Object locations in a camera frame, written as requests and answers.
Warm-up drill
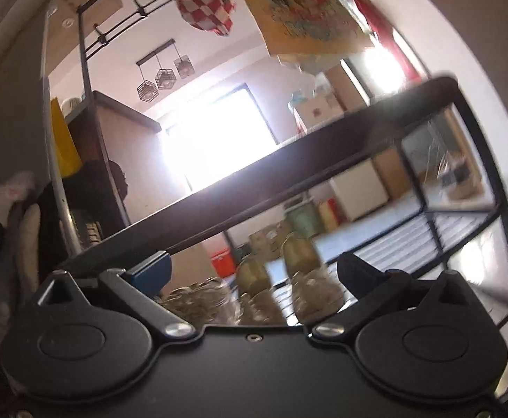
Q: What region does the black metal shoe rack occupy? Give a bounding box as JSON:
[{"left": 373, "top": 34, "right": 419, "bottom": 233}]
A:
[{"left": 58, "top": 0, "right": 508, "bottom": 328}]

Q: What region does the large cardboard panel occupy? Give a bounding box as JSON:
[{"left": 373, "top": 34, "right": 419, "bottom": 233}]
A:
[{"left": 167, "top": 237, "right": 234, "bottom": 290}]

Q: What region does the brown cardboard sheet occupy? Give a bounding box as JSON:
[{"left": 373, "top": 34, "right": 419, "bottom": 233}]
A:
[{"left": 372, "top": 147, "right": 416, "bottom": 202}]

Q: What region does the red white checkered bag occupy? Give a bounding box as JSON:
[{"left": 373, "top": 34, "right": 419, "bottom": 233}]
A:
[{"left": 176, "top": 0, "right": 237, "bottom": 38}]

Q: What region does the red hanging cloth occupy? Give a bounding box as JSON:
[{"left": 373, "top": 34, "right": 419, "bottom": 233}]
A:
[{"left": 353, "top": 0, "right": 429, "bottom": 85}]

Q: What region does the yellow packet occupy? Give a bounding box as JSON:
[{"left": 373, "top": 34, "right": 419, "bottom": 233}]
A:
[{"left": 317, "top": 199, "right": 340, "bottom": 232}]

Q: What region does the white low cabinet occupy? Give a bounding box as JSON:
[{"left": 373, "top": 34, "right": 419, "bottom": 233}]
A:
[{"left": 327, "top": 157, "right": 390, "bottom": 224}]

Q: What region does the yellow printed tote bag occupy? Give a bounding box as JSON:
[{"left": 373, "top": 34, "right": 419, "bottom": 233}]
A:
[{"left": 234, "top": 0, "right": 375, "bottom": 58}]

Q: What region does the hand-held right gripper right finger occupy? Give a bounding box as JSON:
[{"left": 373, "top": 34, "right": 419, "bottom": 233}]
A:
[{"left": 310, "top": 253, "right": 476, "bottom": 339}]

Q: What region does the black pendant lamp fixture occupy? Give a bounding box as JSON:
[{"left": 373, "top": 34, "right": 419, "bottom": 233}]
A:
[{"left": 135, "top": 39, "right": 194, "bottom": 106}]

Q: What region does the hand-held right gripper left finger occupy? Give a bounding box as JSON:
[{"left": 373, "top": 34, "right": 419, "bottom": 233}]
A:
[{"left": 36, "top": 250, "right": 197, "bottom": 340}]

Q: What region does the cardboard box with basket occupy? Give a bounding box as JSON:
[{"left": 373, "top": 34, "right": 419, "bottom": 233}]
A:
[{"left": 438, "top": 157, "right": 486, "bottom": 202}]

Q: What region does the brown cardboard box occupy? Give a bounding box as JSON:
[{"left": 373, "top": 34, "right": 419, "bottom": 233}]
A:
[{"left": 249, "top": 223, "right": 295, "bottom": 258}]

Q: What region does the wire drying rack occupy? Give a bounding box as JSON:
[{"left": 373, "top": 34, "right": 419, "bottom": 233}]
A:
[{"left": 418, "top": 125, "right": 451, "bottom": 184}]

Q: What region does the pale cloth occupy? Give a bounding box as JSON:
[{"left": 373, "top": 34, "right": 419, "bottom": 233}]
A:
[{"left": 0, "top": 171, "right": 42, "bottom": 337}]

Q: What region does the white box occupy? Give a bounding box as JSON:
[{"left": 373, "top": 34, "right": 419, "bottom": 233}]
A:
[{"left": 292, "top": 91, "right": 347, "bottom": 135}]

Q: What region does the green bin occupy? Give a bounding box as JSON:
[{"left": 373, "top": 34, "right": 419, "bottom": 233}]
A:
[{"left": 286, "top": 204, "right": 321, "bottom": 238}]

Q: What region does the dark wooden cabinet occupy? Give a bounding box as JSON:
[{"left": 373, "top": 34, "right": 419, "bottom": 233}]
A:
[{"left": 68, "top": 91, "right": 162, "bottom": 231}]

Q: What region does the red plastic box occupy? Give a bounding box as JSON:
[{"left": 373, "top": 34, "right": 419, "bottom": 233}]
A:
[{"left": 210, "top": 247, "right": 238, "bottom": 278}]

